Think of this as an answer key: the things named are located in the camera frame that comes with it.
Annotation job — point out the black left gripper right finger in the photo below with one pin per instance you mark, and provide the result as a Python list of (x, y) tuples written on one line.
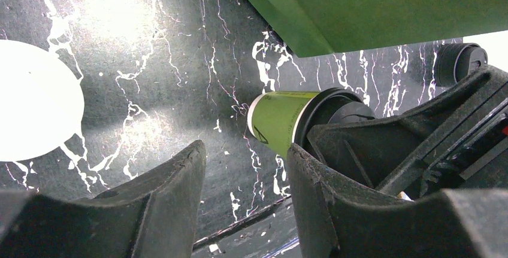
[(339, 217)]

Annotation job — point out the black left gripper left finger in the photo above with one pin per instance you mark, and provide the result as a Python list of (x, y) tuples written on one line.
[(153, 215)]

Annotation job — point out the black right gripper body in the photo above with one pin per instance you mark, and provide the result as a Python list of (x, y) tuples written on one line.
[(456, 140)]

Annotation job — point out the single black cup lid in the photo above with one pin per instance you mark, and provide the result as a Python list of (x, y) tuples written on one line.
[(334, 105)]

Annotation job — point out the green paper cup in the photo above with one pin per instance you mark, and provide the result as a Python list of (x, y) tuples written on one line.
[(273, 118)]

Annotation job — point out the green paper bag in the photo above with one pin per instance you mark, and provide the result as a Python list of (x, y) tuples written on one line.
[(319, 27)]

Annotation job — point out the stack of black cup lids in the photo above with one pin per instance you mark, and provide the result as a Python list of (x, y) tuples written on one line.
[(455, 61)]

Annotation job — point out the white cup lid stack front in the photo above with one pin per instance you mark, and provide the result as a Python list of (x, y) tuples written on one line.
[(42, 103)]

